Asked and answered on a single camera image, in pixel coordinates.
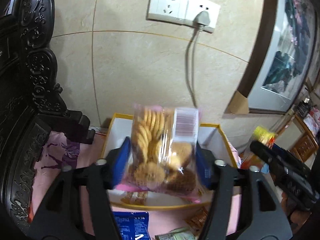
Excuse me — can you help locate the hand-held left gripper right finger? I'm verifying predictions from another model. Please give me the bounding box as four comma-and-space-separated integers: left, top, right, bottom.
195, 141, 293, 240

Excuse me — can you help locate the dark carved wooden bench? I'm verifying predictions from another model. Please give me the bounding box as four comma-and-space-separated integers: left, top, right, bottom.
0, 0, 95, 235

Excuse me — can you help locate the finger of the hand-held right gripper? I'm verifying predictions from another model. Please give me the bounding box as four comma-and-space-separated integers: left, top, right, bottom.
271, 144, 300, 164
249, 141, 284, 178

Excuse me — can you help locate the clear pink-edged cookie bag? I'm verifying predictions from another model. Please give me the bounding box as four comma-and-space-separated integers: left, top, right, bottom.
114, 104, 203, 203

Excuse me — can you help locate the yellow orange snack bag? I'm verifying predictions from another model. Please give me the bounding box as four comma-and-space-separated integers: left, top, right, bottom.
240, 126, 278, 174

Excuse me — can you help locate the white plug with cable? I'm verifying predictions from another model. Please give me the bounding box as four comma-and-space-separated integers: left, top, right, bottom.
185, 10, 211, 107

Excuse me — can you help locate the yellow cardboard box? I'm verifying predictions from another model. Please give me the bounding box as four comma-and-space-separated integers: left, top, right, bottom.
101, 113, 240, 210

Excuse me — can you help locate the pink printed tablecloth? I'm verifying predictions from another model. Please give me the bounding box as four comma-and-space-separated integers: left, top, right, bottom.
30, 127, 242, 240

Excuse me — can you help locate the tan biscuit snack bag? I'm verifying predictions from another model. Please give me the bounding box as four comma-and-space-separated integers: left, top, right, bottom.
120, 191, 148, 205

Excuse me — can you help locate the orange brown snack bag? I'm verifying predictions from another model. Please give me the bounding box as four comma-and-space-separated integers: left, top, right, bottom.
185, 206, 209, 232

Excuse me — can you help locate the wooden armchair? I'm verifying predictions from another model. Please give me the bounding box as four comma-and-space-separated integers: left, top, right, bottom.
275, 110, 319, 163

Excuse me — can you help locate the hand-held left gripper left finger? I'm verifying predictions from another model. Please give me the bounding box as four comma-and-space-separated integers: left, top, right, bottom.
30, 136, 133, 240

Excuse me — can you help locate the pale green snack bag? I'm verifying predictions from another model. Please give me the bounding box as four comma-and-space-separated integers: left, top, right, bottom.
154, 226, 197, 240

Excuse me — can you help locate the framed lotus painting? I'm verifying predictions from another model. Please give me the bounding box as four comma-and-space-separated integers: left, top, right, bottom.
236, 0, 320, 115

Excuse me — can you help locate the blue snack bag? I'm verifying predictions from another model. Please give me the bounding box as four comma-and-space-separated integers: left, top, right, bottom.
112, 211, 150, 240

